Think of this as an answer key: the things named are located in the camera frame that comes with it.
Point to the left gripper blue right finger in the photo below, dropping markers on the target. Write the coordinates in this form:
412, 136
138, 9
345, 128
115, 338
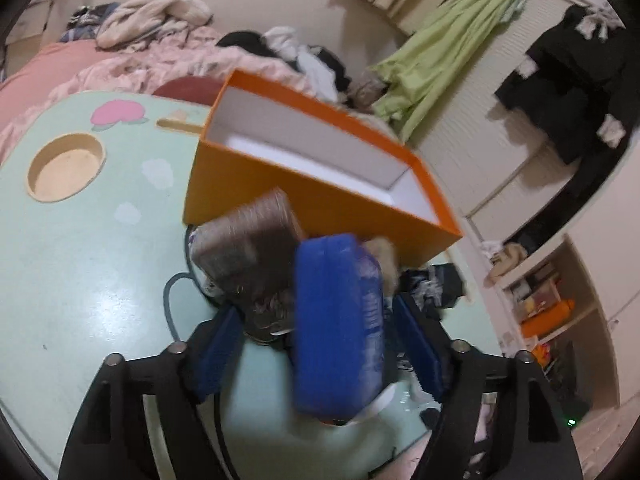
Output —
499, 418

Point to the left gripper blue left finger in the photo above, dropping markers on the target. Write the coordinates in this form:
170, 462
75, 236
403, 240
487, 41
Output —
110, 439

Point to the dark lace-trimmed satin cloth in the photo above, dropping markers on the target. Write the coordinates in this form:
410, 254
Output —
434, 289

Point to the black toy car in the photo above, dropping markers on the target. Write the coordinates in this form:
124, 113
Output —
249, 254

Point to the brown fur pompom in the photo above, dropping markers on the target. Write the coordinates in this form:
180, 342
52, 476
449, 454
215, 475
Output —
383, 250

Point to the orange cardboard box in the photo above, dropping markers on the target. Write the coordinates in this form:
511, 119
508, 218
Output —
340, 176

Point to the black hanging garment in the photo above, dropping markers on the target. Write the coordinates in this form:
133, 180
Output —
579, 84

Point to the pink floral blanket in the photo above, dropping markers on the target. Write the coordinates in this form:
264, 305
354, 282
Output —
60, 70

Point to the green hanging cloth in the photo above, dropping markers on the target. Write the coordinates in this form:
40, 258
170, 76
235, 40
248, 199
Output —
420, 72

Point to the pile of clothes on bed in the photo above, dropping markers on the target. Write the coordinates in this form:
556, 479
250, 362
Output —
136, 23

